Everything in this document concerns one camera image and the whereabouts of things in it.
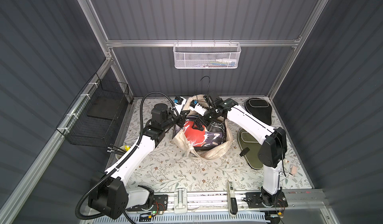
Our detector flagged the black corrugated cable conduit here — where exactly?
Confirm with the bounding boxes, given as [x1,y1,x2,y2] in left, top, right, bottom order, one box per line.
[74,91,180,221]

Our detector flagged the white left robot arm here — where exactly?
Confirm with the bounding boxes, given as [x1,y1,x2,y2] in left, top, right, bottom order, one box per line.
[75,96,189,220]

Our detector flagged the white black handheld tool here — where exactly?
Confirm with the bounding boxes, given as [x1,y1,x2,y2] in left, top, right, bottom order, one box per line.
[227,181,238,217]

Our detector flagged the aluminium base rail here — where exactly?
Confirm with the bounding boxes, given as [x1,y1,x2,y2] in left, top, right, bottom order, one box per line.
[86,189,330,216]

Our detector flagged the green paddle case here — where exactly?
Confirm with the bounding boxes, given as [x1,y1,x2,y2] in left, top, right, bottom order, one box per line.
[237,128,263,170]

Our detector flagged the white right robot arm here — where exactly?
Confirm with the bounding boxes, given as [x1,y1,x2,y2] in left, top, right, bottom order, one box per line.
[190,94,287,207]

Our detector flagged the cream canvas tote bag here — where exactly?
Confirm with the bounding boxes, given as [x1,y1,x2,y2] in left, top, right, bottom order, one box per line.
[172,94,234,160]

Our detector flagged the white clamp on rail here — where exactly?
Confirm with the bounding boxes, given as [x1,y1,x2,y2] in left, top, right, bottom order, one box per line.
[174,188,188,214]

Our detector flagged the black wire basket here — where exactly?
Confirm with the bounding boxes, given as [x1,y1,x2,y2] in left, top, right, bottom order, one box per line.
[56,75,129,148]

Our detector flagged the clear ping pong paddle set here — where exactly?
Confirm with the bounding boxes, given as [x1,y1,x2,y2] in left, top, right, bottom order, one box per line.
[183,115,226,151]

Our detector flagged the white cup with pens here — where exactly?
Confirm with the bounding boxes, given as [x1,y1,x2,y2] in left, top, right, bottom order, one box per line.
[107,144,130,160]

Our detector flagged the markers in white basket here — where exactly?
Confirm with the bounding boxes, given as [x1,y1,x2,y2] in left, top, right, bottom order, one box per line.
[195,58,238,68]

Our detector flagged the small pink white object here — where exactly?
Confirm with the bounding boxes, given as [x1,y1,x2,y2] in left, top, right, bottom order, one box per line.
[289,164,298,176]

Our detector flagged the white wire mesh basket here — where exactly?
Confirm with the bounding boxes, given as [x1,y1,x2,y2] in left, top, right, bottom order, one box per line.
[173,42,241,69]

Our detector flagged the black paddle case white piping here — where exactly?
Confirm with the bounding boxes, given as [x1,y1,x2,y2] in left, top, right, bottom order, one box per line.
[244,98,272,125]

